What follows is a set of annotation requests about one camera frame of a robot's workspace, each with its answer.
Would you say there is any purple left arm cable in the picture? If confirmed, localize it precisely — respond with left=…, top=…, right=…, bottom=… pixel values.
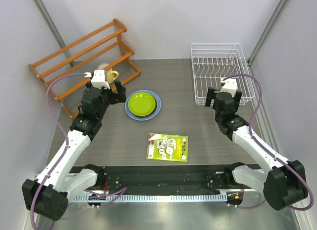
left=29, top=72, right=128, bottom=230

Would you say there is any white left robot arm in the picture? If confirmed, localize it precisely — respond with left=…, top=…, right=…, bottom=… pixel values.
left=22, top=81, right=126, bottom=221

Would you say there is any white wire dish rack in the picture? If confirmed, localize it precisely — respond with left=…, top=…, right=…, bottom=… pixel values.
left=190, top=43, right=249, bottom=105

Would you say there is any yellow ceramic mug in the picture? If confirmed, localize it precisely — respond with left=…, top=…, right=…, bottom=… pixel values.
left=106, top=70, right=119, bottom=84

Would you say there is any aluminium frame post left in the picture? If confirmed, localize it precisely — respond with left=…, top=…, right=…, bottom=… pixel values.
left=28, top=0, right=75, bottom=67

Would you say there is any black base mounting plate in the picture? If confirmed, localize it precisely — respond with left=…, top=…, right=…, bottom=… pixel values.
left=86, top=164, right=247, bottom=196

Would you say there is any aluminium frame post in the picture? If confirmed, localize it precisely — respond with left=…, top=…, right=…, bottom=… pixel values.
left=28, top=0, right=75, bottom=67
left=247, top=0, right=290, bottom=66

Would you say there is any brown yellow-rimmed plate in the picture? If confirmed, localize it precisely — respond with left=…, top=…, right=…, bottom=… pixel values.
left=139, top=99, right=158, bottom=118

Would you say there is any light blue plate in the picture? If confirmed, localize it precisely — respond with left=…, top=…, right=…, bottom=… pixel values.
left=125, top=90, right=161, bottom=121

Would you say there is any aluminium front rail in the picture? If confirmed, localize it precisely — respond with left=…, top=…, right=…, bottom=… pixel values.
left=30, top=171, right=302, bottom=203

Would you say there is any green illustrated booklet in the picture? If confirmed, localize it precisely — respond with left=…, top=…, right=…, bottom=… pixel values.
left=146, top=133, right=188, bottom=163

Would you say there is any aluminium side rail right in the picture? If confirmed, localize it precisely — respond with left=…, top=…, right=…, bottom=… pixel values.
left=247, top=61, right=283, bottom=164

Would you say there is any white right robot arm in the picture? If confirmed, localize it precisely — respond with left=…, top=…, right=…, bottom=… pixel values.
left=205, top=87, right=309, bottom=210

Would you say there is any lime green plate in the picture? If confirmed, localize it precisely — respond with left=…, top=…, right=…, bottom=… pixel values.
left=128, top=92, right=157, bottom=117

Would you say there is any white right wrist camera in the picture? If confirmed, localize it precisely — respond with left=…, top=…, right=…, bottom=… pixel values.
left=220, top=78, right=238, bottom=98

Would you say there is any orange wooden shelf rack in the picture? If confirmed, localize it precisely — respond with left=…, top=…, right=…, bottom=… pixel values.
left=28, top=18, right=142, bottom=119

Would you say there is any white cup on shelf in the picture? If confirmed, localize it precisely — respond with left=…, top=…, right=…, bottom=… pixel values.
left=97, top=63, right=109, bottom=70

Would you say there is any aluminium frame post right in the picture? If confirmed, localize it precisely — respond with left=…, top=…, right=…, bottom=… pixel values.
left=247, top=0, right=290, bottom=66

